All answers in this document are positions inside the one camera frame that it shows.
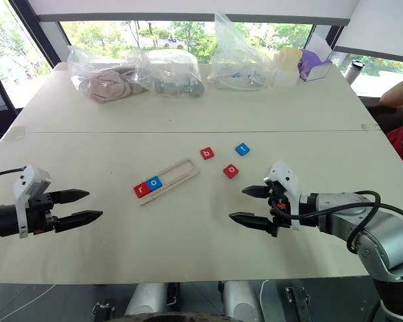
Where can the wooden letter tray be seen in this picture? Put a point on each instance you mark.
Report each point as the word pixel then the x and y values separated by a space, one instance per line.
pixel 181 174

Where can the plastic bag with pink cloth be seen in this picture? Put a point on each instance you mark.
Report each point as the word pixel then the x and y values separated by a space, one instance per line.
pixel 104 82

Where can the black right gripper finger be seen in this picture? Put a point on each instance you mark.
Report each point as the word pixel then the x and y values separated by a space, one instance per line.
pixel 252 220
pixel 257 191

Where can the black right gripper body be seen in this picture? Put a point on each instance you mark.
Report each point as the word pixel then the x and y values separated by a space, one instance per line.
pixel 278 209

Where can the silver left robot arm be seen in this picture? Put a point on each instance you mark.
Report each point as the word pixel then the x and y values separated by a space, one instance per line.
pixel 3 221

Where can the red letter tile b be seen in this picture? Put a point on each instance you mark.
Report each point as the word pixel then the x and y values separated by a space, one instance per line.
pixel 207 153

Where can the blue letter tile t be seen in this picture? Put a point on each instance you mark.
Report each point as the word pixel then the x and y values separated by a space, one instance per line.
pixel 242 149

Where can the purple tissue box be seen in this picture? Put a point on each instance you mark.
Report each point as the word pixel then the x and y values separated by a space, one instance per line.
pixel 314 68

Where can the red letter tile r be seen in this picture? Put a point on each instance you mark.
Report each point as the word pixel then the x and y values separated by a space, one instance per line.
pixel 141 190

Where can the steel thermos bottle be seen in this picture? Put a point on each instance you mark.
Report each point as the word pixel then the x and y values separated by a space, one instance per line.
pixel 353 70

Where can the plastic bag with grey items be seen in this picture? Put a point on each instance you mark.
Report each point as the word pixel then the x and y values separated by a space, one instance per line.
pixel 174 75

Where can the person's bare forearm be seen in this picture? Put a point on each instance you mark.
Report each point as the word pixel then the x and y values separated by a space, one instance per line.
pixel 399 94

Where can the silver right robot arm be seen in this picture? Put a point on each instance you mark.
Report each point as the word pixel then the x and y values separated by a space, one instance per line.
pixel 389 250

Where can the red letter tile o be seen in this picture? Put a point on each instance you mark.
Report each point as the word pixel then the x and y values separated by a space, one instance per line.
pixel 231 171

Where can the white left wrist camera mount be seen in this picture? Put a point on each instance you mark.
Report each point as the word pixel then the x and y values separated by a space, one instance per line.
pixel 28 182

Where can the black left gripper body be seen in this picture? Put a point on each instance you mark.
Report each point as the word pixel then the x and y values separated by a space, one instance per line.
pixel 40 211

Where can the clear bag with white items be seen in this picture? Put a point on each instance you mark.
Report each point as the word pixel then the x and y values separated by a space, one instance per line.
pixel 238 67

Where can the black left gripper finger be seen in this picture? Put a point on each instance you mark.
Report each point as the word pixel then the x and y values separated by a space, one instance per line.
pixel 70 195
pixel 80 218

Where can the black metal bracket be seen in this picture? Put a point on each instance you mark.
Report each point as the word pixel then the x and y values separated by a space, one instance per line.
pixel 102 312
pixel 299 303

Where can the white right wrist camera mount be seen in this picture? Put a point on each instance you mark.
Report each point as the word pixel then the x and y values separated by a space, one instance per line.
pixel 289 181

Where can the black window frame post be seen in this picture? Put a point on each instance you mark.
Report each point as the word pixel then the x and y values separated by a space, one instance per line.
pixel 33 30

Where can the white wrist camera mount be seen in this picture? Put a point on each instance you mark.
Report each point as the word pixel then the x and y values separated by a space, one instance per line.
pixel 289 181
pixel 28 182

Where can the silver rounded robot leg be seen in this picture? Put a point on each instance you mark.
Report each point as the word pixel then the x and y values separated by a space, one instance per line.
pixel 147 298
pixel 242 300

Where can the blue letter tile o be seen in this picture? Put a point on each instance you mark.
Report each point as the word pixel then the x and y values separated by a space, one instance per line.
pixel 154 184

